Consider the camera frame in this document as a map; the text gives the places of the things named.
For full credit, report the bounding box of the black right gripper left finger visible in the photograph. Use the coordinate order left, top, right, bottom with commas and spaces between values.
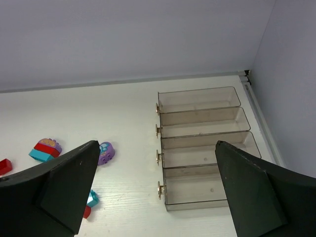
0, 140, 100, 237

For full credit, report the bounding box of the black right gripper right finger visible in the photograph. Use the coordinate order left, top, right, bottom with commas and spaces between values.
215, 141, 316, 237

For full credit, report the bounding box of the red rounded lego brick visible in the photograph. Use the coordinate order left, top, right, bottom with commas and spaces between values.
83, 205, 91, 219

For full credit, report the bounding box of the small teal lego cube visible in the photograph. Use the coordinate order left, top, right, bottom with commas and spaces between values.
86, 190, 99, 208

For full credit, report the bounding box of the teal lego base brick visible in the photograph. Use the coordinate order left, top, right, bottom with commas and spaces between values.
29, 149, 54, 162

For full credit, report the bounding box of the small red lego brick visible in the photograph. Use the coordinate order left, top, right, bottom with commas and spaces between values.
0, 159, 13, 175

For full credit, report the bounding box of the purple orange lego top brick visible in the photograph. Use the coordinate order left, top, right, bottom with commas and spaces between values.
38, 138, 62, 153

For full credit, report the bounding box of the purple rounded lego brick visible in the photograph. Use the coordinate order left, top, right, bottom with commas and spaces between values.
98, 142, 115, 165

